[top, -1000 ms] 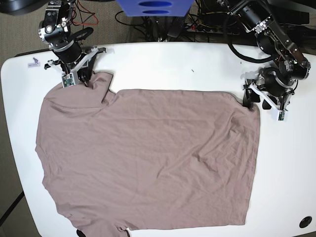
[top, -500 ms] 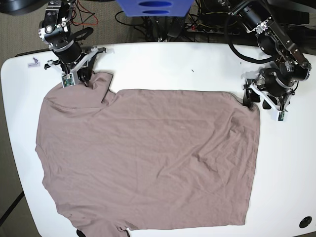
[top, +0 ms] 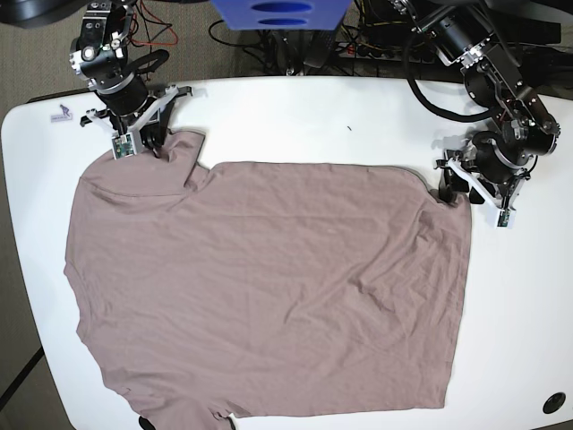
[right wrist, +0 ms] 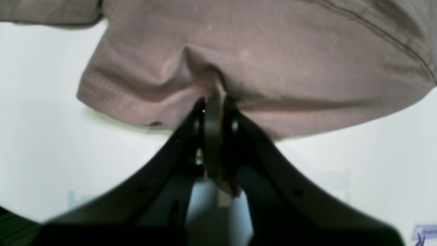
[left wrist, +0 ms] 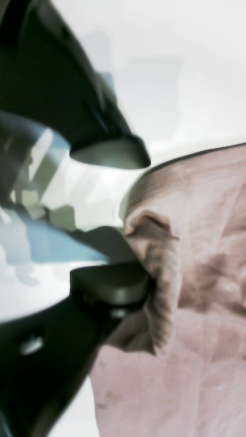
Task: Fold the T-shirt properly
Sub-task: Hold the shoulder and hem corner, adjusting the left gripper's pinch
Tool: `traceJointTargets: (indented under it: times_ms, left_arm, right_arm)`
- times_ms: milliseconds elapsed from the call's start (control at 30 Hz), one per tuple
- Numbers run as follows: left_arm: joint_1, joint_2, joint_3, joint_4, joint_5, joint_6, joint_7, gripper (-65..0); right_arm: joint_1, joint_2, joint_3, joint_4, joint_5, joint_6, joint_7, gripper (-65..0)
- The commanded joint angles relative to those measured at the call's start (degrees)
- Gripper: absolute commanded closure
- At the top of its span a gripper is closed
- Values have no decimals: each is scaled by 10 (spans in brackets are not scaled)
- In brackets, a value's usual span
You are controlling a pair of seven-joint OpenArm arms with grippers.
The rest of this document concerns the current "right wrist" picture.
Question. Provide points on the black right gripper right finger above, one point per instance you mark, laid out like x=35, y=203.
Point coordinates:
x=286, y=208

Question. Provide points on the mauve T-shirt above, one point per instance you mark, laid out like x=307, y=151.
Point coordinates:
x=295, y=67

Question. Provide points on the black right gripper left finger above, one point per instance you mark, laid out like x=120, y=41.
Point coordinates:
x=148, y=209

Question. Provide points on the small purple logo sticker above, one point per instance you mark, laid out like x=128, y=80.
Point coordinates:
x=424, y=235

